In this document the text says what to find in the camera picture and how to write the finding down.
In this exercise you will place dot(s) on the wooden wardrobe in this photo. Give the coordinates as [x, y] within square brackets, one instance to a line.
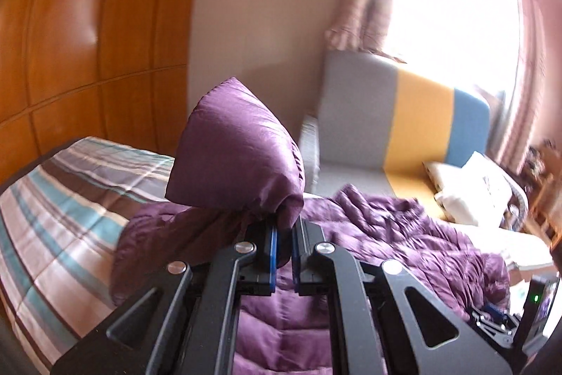
[88, 28]

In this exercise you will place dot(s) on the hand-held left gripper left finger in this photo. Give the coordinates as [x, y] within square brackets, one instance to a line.
[273, 254]

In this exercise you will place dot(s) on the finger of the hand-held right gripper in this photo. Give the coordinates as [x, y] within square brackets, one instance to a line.
[494, 320]

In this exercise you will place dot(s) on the grey yellow blue sofa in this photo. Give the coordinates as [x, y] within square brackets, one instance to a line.
[355, 116]

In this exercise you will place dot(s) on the wicker chair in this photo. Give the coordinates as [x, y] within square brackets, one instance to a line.
[546, 212]

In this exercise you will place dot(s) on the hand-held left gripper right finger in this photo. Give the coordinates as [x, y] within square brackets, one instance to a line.
[296, 263]

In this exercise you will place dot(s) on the white printed pillow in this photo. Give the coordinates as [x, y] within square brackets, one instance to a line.
[478, 190]

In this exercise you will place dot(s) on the purple down jacket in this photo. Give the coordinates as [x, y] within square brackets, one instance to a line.
[237, 146]

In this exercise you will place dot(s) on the cream pillow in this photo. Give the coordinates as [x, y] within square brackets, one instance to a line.
[439, 177]

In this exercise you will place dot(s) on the bright window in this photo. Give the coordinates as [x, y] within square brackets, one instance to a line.
[456, 6]

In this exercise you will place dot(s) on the striped bed blanket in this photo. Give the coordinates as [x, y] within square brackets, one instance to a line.
[57, 225]

